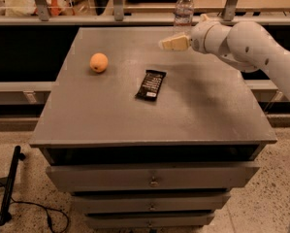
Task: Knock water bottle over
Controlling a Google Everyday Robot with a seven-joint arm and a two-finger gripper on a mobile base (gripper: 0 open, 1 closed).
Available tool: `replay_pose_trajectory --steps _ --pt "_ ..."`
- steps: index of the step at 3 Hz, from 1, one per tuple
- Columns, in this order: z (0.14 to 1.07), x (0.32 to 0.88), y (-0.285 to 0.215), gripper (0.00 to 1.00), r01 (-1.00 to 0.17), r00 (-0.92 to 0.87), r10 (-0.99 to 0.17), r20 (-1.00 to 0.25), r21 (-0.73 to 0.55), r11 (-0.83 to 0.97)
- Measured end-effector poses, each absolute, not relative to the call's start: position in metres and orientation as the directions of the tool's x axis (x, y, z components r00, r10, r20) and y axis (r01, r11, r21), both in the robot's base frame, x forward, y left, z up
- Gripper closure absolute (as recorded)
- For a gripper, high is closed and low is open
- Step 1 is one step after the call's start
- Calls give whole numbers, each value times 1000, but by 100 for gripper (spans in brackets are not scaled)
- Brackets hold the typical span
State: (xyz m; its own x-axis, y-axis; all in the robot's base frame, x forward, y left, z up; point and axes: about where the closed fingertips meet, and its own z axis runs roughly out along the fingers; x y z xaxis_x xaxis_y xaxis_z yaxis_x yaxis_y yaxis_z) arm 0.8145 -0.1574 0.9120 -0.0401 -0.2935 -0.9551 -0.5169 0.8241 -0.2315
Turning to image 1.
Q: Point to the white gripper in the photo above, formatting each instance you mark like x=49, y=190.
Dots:
x=198, y=36

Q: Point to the middle grey drawer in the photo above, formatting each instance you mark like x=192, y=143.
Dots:
x=152, y=202

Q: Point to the grey metal railing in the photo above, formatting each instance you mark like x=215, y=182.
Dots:
x=137, y=12

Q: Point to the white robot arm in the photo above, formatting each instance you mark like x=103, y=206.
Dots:
x=264, y=205

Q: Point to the black snack bar wrapper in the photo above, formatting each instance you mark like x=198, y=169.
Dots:
x=150, y=85

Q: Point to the top grey drawer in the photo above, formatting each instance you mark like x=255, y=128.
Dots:
x=152, y=176

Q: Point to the grey drawer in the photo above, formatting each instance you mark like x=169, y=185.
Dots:
x=152, y=176
x=149, y=220
x=152, y=202

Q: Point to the orange fruit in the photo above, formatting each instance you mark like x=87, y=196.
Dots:
x=98, y=62

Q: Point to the black stand leg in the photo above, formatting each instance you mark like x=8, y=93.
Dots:
x=5, y=216

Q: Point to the bottom grey drawer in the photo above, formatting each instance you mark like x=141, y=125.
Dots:
x=149, y=220

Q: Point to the clear plastic water bottle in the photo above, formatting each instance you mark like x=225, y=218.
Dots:
x=184, y=11

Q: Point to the grey drawer cabinet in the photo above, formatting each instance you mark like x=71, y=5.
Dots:
x=204, y=112

